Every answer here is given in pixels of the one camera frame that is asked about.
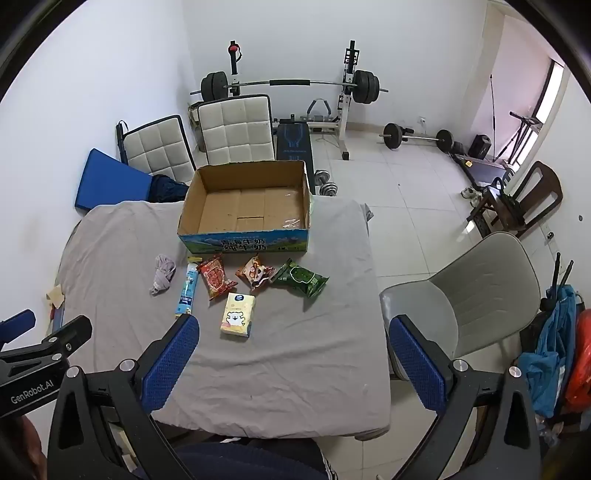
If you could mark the blue foam mat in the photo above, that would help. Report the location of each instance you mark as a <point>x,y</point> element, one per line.
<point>111,182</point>

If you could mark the orange snack packet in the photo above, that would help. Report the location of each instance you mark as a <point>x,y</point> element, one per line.
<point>255,272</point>

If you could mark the green snack packet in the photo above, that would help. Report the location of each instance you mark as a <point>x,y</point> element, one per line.
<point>300,278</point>

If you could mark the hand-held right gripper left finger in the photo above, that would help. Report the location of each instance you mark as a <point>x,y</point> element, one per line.
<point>171,364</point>

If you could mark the black poles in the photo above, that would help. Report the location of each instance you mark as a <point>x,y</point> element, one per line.
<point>564,277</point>

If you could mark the weight bench with white rack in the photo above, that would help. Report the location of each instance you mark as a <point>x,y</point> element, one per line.
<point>293,141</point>

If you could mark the window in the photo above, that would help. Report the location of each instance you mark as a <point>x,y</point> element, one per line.
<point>551,90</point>

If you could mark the grey sock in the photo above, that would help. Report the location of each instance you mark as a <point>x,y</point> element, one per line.
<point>162,272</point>

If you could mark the black speaker box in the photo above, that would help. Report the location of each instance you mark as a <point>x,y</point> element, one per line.
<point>480,146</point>

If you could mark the open cardboard box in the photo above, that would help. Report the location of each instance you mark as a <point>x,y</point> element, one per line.
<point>249,207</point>

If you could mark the long barbell with black plates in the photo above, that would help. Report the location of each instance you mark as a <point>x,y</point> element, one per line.
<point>286,83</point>

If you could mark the white shoes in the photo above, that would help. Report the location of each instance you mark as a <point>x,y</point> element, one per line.
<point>472,194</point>

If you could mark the blue jacket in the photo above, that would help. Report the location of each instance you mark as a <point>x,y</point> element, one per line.
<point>556,341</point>

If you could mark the grey padded chair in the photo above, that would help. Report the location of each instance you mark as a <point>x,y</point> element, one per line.
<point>480,290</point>

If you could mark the person's left forearm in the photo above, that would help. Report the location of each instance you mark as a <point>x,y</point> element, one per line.
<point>25,445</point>

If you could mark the black treadmill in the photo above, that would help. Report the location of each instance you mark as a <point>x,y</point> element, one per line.
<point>485,170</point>

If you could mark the orange bag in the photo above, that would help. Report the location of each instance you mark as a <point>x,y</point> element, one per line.
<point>582,360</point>

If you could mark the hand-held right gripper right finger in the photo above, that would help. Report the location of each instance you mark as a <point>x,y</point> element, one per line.
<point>415,364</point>

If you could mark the dark blue cloth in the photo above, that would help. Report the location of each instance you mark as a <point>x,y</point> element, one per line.
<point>168,189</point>

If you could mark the chrome dumbbell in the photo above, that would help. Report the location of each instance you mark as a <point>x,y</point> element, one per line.
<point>321,176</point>
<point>329,189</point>

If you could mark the brown wooden chair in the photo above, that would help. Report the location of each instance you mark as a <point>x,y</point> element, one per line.
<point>545,194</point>

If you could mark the short barbell with black plates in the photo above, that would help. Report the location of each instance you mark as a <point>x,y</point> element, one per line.
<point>418,137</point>

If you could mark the red snack packet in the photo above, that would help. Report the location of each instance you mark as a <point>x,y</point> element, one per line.
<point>214,278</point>

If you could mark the person's dark blue pants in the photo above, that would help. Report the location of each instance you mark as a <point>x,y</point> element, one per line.
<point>249,464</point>

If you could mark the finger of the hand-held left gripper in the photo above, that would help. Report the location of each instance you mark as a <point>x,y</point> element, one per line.
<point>19,321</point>
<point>69,333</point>

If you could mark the yellow tissue pack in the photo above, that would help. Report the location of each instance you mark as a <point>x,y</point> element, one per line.
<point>238,316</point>

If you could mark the thin metal bar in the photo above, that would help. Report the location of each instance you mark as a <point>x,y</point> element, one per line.
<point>493,115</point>

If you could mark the white quilted chair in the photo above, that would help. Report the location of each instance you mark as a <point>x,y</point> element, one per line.
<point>235,131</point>
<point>154,147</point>

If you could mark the black keyboard stand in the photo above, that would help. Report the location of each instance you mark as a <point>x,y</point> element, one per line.
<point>524,127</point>

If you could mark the beige paper scrap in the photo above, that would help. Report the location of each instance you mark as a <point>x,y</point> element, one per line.
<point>56,295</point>

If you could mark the grey tablecloth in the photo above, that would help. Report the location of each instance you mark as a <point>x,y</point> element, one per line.
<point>286,360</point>

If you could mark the blue white tube packet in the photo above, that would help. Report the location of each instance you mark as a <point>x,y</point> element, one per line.
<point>187,288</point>

